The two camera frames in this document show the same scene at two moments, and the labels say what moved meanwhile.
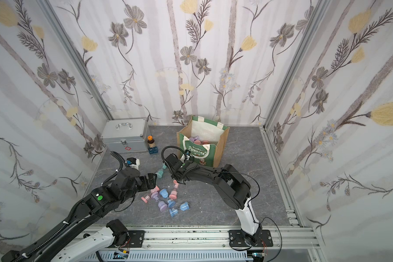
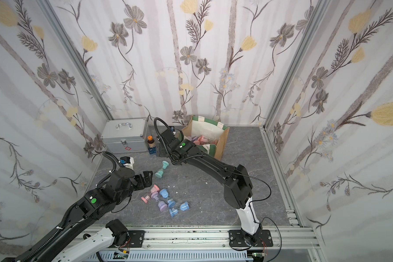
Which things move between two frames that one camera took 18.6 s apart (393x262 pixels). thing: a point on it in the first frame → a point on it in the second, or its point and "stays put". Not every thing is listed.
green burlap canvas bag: (204, 140) stays put
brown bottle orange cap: (151, 142) stays put
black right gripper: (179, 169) → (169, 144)
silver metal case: (125, 135) stays put
